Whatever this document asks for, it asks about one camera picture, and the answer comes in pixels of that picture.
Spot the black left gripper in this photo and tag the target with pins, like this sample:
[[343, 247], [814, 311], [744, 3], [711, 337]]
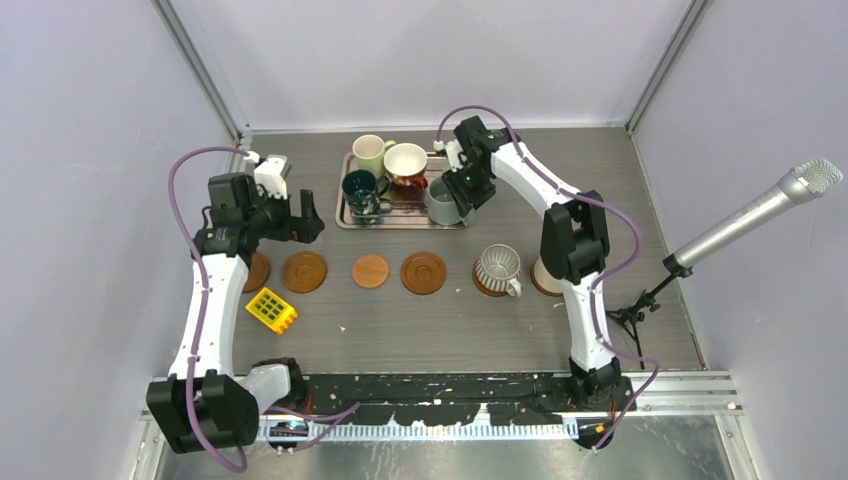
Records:
[[305, 228]]

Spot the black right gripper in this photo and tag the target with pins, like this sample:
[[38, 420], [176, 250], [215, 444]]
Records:
[[463, 196]]

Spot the grooved wooden coaster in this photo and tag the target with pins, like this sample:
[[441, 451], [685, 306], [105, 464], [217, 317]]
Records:
[[304, 272], [487, 283], [258, 273], [423, 273], [544, 283]]

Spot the dark green mug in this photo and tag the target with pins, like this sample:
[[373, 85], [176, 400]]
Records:
[[362, 191]]

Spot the red white mug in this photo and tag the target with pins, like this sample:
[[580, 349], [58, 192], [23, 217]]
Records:
[[406, 164]]

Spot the silver metal tray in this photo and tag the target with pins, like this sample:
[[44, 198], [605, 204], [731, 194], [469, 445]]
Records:
[[401, 208]]

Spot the grey ribbed mug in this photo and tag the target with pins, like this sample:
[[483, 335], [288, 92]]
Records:
[[504, 262]]

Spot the light green mug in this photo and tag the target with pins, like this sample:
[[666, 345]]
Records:
[[369, 151]]

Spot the cream mug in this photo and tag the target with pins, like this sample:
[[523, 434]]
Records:
[[540, 264]]

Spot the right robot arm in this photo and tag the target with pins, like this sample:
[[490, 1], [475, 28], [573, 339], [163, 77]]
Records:
[[574, 242]]

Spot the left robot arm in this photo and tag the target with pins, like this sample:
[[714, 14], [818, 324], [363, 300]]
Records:
[[201, 404]]

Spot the plain light wooden coaster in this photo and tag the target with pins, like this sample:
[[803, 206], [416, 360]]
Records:
[[370, 271]]

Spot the yellow toy block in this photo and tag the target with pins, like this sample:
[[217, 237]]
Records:
[[272, 310]]

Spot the black microphone stand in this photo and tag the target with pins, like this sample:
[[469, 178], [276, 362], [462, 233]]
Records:
[[629, 317]]

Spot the silver microphone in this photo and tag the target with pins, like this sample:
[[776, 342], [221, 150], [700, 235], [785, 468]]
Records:
[[800, 185]]

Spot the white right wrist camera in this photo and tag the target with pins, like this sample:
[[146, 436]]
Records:
[[452, 151]]

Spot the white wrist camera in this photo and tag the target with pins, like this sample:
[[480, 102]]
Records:
[[270, 173], [452, 151]]

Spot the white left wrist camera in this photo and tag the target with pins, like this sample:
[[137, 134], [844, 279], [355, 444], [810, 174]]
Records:
[[270, 173]]

